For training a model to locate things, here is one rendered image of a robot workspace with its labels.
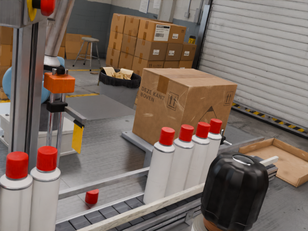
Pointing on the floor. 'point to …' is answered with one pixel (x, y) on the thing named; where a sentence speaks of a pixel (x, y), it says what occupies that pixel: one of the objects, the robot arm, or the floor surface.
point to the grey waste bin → (119, 94)
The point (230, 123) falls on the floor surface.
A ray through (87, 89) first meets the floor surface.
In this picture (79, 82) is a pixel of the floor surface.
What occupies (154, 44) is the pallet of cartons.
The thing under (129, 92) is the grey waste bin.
